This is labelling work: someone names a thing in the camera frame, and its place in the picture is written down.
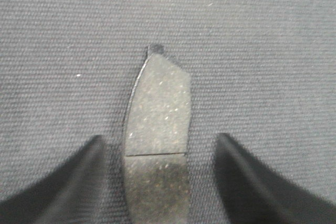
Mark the grey brake pad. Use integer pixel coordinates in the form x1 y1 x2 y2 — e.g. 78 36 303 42
123 44 191 223

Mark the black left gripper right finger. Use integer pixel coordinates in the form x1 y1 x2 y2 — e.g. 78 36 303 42
214 133 335 223

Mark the dark grey conveyor belt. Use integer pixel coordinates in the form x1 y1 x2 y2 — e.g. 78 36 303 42
1 0 335 223

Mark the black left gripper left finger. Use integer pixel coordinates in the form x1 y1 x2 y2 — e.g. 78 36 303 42
1 135 106 223

